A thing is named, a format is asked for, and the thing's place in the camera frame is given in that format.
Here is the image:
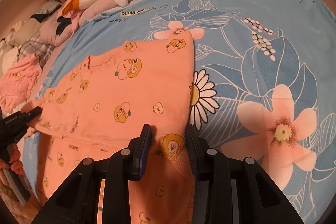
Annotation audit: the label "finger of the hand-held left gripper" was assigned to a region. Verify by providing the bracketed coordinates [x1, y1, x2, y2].
[22, 107, 43, 123]

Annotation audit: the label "navy cloth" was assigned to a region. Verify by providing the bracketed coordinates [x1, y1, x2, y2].
[56, 15, 72, 35]

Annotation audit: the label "blue floral blanket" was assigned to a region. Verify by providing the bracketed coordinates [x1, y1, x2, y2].
[21, 0, 336, 224]

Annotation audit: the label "white crumpled cloth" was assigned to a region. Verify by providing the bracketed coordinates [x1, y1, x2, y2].
[0, 22, 27, 69]

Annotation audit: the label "pink duck-print garment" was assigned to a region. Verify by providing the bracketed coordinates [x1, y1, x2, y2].
[26, 30, 196, 224]

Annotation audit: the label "light pink cloth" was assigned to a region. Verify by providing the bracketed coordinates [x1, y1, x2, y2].
[59, 0, 86, 38]

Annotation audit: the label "crumpled pink clothes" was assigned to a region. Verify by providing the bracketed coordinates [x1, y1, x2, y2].
[0, 53, 42, 111]

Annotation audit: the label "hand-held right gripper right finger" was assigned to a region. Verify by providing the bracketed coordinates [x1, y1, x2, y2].
[185, 124, 305, 224]

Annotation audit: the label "person's left hand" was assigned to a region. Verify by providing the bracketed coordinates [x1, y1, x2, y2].
[0, 144, 25, 176]

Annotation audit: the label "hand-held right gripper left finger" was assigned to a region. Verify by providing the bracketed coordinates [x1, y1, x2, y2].
[31, 124, 152, 224]

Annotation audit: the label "grey plaid cloth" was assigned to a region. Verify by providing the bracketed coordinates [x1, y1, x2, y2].
[16, 31, 57, 67]

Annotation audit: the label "beige pillow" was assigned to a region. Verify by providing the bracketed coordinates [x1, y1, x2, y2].
[26, 13, 79, 47]

